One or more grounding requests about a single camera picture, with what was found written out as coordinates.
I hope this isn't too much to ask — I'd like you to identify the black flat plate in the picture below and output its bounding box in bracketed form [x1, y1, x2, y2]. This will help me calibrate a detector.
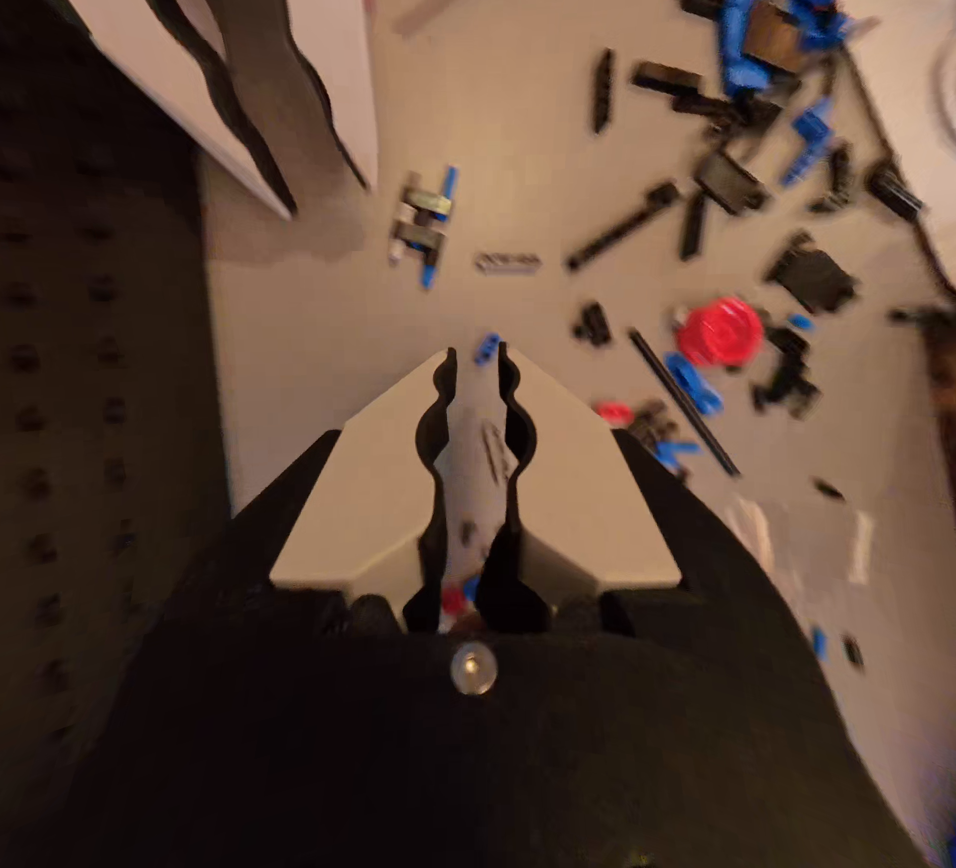
[631, 61, 705, 96]

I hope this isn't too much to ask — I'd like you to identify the clear plastic bag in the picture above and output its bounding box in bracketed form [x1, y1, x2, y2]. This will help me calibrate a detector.
[720, 495, 875, 608]

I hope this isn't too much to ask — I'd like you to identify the grey desk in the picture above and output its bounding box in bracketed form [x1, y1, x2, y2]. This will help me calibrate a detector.
[198, 0, 956, 868]

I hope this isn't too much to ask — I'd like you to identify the red wheel rim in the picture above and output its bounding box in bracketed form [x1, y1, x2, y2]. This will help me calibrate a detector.
[676, 296, 764, 369]

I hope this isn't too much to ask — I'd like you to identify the toy truck set box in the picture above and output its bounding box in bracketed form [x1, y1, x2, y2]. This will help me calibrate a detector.
[922, 308, 956, 496]

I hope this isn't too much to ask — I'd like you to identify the white book stand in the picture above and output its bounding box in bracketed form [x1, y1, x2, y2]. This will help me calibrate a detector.
[840, 0, 956, 286]

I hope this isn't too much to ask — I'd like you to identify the pile of small pins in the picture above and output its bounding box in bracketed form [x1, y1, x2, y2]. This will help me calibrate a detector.
[631, 401, 703, 481]

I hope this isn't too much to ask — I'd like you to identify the blue curved panel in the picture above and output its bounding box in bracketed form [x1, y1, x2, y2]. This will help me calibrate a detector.
[665, 353, 724, 415]

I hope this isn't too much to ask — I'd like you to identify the black tee connector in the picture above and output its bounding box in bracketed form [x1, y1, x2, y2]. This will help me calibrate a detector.
[573, 302, 613, 346]

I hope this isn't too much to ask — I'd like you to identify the blue fender piece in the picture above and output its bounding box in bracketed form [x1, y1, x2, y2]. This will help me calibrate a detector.
[803, 9, 852, 51]

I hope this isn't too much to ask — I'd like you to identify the grey black long pin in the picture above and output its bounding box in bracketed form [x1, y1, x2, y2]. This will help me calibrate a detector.
[387, 169, 421, 265]

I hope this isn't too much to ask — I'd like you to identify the blue long pin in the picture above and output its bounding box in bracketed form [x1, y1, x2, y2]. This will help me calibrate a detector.
[420, 166, 458, 290]

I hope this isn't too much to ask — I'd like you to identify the black three-hole connector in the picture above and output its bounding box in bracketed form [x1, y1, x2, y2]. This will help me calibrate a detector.
[717, 87, 804, 159]

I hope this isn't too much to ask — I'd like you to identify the blue flat panel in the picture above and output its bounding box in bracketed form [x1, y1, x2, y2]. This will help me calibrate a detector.
[718, 0, 778, 96]

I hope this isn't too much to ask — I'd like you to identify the black five-hole beam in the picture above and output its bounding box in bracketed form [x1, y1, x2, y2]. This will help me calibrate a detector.
[592, 48, 615, 134]

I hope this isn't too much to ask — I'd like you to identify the black thin beam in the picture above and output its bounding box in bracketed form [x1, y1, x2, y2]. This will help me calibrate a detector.
[672, 93, 744, 121]

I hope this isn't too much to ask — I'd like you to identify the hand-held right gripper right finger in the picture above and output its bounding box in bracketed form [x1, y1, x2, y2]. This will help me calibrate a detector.
[475, 342, 684, 633]

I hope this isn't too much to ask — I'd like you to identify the blue angled beam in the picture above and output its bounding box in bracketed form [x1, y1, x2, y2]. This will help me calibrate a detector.
[780, 99, 834, 188]

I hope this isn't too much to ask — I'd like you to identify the black perforated panel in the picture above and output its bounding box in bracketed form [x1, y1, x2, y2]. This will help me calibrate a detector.
[0, 0, 233, 868]

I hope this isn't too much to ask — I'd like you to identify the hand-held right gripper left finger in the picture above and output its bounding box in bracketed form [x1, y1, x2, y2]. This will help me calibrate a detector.
[269, 347, 458, 633]

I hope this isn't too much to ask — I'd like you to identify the black angled beam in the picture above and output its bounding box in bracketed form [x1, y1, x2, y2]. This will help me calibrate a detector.
[750, 326, 820, 421]
[810, 143, 856, 214]
[866, 162, 923, 221]

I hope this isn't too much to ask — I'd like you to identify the long black axle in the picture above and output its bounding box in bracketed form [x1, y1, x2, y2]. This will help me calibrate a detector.
[627, 328, 742, 477]

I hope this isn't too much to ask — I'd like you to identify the long black holed beam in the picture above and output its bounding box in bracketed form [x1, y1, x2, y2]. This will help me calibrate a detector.
[565, 182, 681, 273]

